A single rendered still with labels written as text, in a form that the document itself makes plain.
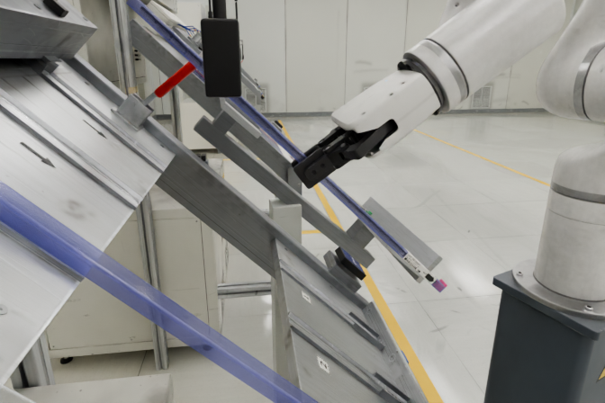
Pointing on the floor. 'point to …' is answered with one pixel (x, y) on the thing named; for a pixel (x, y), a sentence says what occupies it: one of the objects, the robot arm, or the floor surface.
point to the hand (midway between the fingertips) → (312, 165)
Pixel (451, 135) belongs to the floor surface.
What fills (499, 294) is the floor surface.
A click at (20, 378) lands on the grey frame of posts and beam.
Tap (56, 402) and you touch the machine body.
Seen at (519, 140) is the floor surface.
